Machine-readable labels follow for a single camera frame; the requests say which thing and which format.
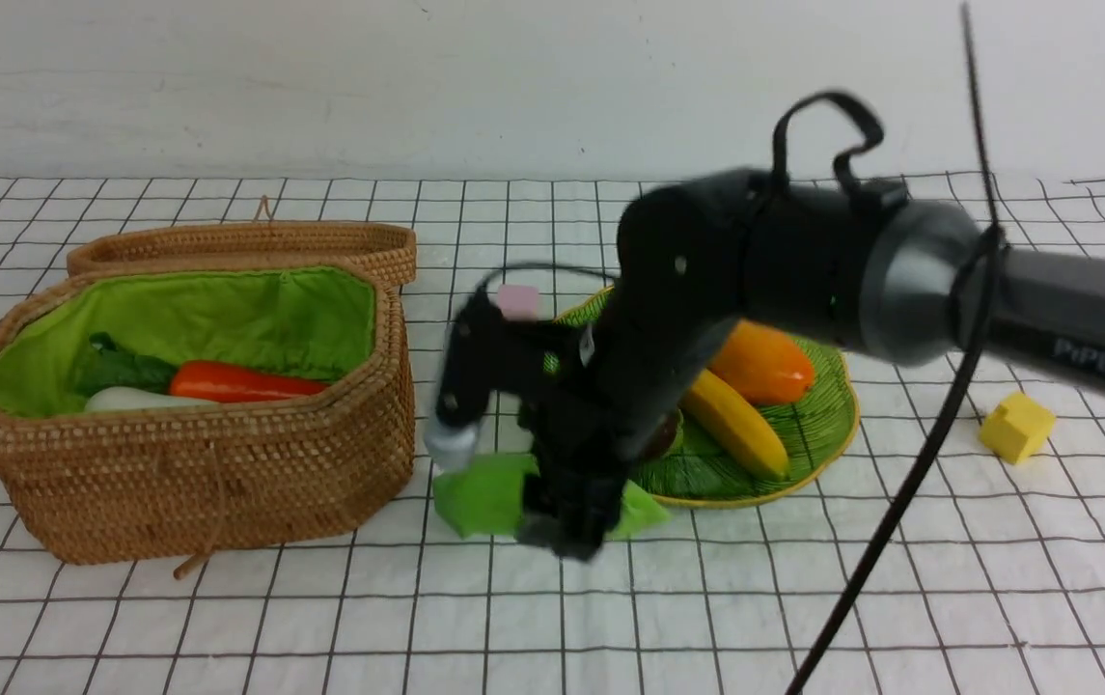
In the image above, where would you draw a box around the yellow foam cube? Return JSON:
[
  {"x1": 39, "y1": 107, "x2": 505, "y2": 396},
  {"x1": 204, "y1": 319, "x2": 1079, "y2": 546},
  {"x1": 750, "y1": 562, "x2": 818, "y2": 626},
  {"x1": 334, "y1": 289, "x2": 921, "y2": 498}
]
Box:
[{"x1": 979, "y1": 391, "x2": 1057, "y2": 465}]

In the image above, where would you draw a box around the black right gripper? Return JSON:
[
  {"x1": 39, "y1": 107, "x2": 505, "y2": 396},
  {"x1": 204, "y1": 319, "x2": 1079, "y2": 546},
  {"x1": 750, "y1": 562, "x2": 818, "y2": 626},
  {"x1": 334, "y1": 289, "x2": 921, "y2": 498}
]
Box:
[{"x1": 516, "y1": 386, "x2": 640, "y2": 564}]

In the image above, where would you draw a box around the yellow toy banana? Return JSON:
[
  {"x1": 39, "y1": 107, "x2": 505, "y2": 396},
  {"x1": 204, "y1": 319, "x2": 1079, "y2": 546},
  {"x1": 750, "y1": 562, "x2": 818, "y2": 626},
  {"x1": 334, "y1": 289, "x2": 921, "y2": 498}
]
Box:
[{"x1": 681, "y1": 371, "x2": 791, "y2": 481}]

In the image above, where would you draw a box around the woven rattan basket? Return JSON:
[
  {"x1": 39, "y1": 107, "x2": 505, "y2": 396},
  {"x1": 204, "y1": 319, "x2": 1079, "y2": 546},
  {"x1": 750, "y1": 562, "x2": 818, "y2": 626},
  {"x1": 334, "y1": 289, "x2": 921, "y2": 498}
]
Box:
[{"x1": 0, "y1": 256, "x2": 415, "y2": 573}]

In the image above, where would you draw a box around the dark purple toy fruit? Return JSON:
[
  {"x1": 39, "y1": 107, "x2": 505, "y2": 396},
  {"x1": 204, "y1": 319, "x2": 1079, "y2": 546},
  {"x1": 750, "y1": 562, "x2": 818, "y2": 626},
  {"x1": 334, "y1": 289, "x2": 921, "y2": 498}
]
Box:
[{"x1": 639, "y1": 409, "x2": 684, "y2": 462}]

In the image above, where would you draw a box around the pink foam cube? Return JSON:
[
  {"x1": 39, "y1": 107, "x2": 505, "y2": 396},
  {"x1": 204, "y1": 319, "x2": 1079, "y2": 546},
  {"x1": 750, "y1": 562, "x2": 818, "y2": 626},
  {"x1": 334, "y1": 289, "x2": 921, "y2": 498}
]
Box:
[{"x1": 494, "y1": 283, "x2": 540, "y2": 320}]

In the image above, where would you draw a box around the green toy cucumber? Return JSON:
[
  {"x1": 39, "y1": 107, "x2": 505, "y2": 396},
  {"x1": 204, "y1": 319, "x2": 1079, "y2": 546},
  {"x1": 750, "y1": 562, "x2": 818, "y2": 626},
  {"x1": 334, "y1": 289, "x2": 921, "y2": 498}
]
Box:
[{"x1": 454, "y1": 453, "x2": 671, "y2": 540}]

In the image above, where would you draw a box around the orange toy mango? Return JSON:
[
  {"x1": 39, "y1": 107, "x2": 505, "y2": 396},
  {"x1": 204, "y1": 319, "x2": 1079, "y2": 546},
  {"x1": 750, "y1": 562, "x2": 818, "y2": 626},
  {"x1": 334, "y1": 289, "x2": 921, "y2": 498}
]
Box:
[{"x1": 709, "y1": 320, "x2": 815, "y2": 406}]

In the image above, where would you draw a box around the green foam cube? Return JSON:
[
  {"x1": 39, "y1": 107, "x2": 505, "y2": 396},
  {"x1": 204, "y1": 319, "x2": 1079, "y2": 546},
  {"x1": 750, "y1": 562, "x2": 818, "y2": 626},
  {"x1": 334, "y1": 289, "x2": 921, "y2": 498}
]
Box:
[{"x1": 431, "y1": 471, "x2": 481, "y2": 540}]

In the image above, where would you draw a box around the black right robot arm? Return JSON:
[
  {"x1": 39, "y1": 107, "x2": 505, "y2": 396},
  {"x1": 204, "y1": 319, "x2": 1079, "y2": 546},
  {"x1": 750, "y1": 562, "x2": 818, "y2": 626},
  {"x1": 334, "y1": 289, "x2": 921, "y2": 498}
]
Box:
[{"x1": 516, "y1": 91, "x2": 1105, "y2": 562}]

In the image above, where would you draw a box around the orange toy carrot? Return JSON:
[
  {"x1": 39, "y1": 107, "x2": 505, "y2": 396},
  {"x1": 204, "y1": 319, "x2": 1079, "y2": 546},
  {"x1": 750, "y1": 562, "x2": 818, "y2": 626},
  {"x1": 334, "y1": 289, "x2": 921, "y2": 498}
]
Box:
[{"x1": 69, "y1": 331, "x2": 332, "y2": 404}]

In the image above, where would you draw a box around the white checkered tablecloth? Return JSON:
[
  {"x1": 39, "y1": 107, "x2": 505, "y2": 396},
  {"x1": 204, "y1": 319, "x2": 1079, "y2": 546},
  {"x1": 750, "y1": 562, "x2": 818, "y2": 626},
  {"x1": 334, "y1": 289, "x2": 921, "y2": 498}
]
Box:
[{"x1": 0, "y1": 178, "x2": 1105, "y2": 694}]

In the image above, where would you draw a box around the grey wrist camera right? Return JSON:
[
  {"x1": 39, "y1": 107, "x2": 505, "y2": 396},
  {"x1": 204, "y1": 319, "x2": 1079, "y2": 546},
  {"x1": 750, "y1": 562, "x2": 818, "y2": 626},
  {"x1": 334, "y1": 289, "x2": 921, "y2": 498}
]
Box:
[{"x1": 424, "y1": 289, "x2": 602, "y2": 472}]

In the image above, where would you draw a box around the green glass leaf plate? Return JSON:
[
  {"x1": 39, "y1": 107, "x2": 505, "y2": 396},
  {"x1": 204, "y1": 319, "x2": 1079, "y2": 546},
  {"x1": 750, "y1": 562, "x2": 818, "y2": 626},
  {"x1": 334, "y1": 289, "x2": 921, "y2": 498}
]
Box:
[{"x1": 553, "y1": 287, "x2": 862, "y2": 510}]

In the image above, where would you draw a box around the white toy radish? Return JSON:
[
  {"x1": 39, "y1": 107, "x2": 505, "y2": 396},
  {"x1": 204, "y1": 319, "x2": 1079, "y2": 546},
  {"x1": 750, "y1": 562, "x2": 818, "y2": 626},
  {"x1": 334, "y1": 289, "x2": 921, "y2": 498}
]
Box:
[{"x1": 84, "y1": 386, "x2": 217, "y2": 413}]

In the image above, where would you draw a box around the woven rattan basket lid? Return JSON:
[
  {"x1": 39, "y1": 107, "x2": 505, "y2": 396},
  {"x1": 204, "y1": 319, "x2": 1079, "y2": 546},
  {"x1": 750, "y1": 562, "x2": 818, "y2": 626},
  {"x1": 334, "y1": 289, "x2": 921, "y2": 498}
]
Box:
[{"x1": 66, "y1": 198, "x2": 417, "y2": 287}]

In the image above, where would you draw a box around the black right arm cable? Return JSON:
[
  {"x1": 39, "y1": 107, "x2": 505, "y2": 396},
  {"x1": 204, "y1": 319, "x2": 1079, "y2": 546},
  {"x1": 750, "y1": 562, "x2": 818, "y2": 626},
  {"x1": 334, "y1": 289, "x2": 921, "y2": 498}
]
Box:
[{"x1": 785, "y1": 0, "x2": 1007, "y2": 695}]

